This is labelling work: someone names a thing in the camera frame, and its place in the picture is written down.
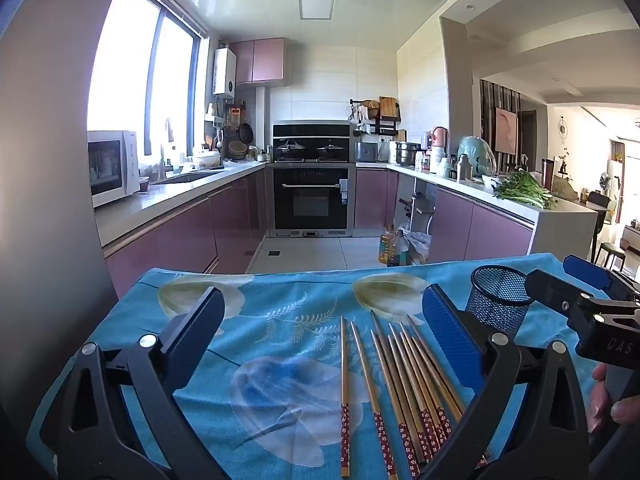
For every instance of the white kitchen countertop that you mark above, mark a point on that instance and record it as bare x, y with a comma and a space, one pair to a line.
565, 210
150, 202

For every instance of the black stool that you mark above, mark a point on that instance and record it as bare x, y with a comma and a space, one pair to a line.
611, 252

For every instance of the brown tumbler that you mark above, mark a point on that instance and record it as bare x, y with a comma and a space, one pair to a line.
547, 175

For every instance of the black mesh utensil holder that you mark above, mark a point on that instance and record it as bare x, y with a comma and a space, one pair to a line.
492, 305

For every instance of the yellow cooking oil bottle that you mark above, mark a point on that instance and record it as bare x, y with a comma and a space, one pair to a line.
385, 247

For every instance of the silver rice cooker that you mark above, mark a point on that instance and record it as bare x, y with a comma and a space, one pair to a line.
366, 152

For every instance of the pink wall painting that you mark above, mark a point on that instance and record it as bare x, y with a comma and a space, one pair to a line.
506, 130

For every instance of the blue floral tablecloth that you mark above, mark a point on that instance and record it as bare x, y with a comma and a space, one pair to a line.
280, 360

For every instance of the pink lower cabinets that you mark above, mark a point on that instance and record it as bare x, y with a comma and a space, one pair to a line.
475, 230
175, 240

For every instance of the wooden cutting board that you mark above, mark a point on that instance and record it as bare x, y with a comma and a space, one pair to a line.
388, 107

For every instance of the dark cooking oil bottle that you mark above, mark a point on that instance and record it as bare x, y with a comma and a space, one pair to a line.
398, 250

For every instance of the hanging frying pan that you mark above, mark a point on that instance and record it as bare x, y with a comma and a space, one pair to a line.
245, 132

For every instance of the lidded cooking pot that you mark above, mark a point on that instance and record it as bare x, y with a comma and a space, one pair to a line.
291, 149
330, 150

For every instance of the white wall water heater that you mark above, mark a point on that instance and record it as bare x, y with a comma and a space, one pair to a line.
224, 72

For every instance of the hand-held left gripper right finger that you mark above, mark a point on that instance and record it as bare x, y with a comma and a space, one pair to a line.
450, 335

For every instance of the bunch of wooden chopsticks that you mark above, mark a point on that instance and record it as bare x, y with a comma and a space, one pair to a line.
420, 400

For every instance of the green leafy vegetables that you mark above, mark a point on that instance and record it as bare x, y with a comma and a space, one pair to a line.
522, 191

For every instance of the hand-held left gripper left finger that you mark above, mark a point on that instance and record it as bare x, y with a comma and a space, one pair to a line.
195, 330

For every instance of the black built-in oven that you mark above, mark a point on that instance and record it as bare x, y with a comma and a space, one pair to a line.
310, 200

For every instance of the pink electric kettle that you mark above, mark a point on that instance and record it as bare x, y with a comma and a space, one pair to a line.
440, 136

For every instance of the steel thermos bottle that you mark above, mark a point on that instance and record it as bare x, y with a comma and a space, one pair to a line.
463, 167

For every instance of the white microwave oven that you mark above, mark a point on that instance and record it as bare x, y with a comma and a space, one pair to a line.
112, 167

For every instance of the ceiling light panel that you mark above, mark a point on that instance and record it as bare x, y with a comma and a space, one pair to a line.
316, 3

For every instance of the person's right hand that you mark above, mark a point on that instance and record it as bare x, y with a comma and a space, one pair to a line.
596, 405

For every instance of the white plastic bag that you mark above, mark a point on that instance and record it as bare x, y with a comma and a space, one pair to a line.
419, 246

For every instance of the steel stockpot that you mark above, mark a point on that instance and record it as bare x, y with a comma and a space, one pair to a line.
407, 154

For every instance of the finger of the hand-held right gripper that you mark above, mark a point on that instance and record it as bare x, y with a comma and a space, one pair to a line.
587, 269
550, 287

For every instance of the kitchen window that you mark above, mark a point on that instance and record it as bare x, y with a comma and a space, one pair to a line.
135, 70

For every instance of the pink upper cabinet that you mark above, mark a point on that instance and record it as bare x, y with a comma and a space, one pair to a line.
260, 60

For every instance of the white casserole pot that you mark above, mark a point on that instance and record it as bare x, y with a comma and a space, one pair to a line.
206, 160

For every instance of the wall clock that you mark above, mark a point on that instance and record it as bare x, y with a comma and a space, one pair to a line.
563, 127

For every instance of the black range hood stove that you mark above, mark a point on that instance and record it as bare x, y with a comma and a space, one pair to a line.
310, 132

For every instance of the black wall rack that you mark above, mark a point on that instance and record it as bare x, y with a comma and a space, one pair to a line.
385, 125

